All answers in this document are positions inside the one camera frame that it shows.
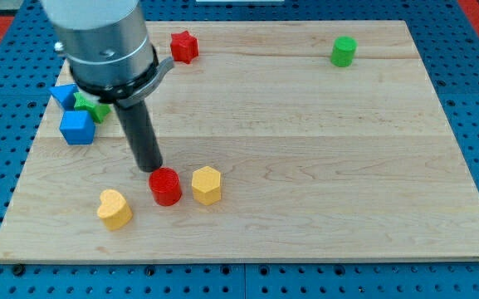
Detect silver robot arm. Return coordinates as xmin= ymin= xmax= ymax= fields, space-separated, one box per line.
xmin=41 ymin=0 xmax=174 ymax=173

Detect red star block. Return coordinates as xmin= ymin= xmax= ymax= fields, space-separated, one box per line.
xmin=170 ymin=31 xmax=198 ymax=64

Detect yellow hexagon block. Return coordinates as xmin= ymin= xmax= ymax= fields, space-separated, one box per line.
xmin=191 ymin=166 xmax=222 ymax=205

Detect red cylinder block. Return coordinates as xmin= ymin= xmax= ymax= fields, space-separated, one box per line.
xmin=149 ymin=167 xmax=183 ymax=206

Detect blue cube block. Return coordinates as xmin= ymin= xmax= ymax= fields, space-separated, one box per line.
xmin=59 ymin=110 xmax=95 ymax=145

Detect green cylinder block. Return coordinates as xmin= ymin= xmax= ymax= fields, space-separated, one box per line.
xmin=330 ymin=36 xmax=358 ymax=67

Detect green star block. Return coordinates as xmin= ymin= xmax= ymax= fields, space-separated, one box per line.
xmin=73 ymin=92 xmax=111 ymax=124

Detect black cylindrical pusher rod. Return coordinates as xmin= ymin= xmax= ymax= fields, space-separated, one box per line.
xmin=114 ymin=101 xmax=163 ymax=173

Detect wooden board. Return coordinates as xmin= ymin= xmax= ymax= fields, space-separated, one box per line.
xmin=0 ymin=21 xmax=479 ymax=264

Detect yellow heart block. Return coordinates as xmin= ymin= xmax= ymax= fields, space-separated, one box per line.
xmin=96 ymin=189 xmax=133 ymax=231

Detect blue triangle block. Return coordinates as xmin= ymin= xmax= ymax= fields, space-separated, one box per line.
xmin=49 ymin=84 xmax=79 ymax=110

